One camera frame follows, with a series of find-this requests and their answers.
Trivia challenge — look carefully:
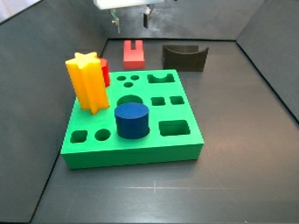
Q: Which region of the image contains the red double-square block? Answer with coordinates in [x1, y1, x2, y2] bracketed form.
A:
[122, 40, 145, 69]

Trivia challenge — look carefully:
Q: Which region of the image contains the green foam shape board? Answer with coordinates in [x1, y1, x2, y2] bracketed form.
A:
[60, 70, 204, 169]

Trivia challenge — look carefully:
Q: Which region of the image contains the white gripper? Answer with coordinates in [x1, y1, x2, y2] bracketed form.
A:
[93, 0, 164, 34]

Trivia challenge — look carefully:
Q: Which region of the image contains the black curved holder stand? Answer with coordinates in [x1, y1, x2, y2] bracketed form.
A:
[162, 45, 209, 72]

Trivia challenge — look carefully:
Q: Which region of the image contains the red hexagonal prism block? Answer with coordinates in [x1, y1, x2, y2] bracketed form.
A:
[98, 58, 109, 87]

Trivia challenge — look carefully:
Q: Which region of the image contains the yellow star prism block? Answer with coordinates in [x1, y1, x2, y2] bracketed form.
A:
[65, 52, 109, 115]

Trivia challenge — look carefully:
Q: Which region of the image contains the blue cylinder block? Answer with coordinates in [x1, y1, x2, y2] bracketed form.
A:
[114, 102, 149, 139]

